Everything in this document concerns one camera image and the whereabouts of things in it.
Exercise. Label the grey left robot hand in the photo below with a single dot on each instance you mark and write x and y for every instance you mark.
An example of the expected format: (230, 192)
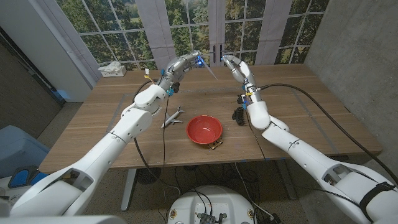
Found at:
(174, 68)

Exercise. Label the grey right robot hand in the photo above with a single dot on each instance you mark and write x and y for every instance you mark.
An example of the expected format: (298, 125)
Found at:
(242, 71)

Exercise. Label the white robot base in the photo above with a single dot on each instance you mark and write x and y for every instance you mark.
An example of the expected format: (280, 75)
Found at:
(211, 202)

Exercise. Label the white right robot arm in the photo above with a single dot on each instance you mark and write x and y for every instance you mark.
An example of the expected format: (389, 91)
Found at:
(295, 146)

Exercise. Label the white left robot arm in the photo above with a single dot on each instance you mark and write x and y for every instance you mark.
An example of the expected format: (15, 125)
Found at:
(130, 124)

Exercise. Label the white toy airplane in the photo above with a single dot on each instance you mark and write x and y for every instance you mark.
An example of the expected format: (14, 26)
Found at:
(173, 117)

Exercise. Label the red bowl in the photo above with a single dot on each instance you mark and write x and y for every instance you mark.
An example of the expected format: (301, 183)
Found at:
(204, 129)

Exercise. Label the gold toy car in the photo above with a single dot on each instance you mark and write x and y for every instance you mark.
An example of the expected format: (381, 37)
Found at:
(216, 145)

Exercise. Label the black hair claw clip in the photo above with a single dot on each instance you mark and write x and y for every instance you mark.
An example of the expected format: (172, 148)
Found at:
(238, 116)

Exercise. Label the printed window backdrop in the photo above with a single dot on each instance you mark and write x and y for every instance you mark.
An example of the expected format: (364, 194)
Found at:
(140, 31)

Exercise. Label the white tissue box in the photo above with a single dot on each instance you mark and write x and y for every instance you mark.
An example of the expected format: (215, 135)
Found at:
(113, 71)

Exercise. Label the black round fan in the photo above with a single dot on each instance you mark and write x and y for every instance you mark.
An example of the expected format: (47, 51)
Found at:
(149, 175)

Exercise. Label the grey table leg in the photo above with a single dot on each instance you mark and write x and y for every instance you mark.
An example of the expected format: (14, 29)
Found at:
(287, 183)

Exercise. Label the white table leg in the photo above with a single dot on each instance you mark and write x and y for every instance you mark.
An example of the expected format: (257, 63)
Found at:
(128, 189)

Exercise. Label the blue-grey container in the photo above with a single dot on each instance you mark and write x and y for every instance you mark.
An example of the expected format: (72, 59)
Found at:
(18, 149)

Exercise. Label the blue black pad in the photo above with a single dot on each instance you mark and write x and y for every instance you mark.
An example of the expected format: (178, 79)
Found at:
(20, 178)

